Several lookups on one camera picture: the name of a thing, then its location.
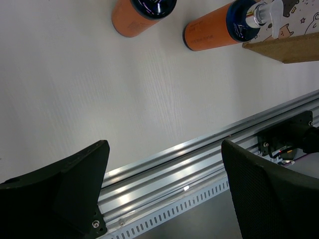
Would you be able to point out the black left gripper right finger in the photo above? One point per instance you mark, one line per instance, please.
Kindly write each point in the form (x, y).
(270, 201)

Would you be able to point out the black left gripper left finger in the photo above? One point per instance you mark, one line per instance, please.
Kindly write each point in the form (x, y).
(58, 201)

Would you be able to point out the orange pump bottle navy top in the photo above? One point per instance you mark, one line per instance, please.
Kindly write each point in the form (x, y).
(237, 22)

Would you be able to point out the orange pump bottle dark top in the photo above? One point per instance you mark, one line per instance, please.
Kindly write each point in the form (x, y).
(132, 17)

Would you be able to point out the brown canvas tote bag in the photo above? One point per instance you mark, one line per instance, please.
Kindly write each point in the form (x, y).
(298, 39)

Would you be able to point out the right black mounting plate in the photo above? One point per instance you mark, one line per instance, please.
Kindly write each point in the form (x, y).
(272, 141)

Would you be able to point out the aluminium frame rail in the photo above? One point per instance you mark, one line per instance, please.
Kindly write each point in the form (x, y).
(131, 192)

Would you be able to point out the white slotted cable duct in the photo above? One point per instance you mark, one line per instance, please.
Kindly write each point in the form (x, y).
(134, 229)

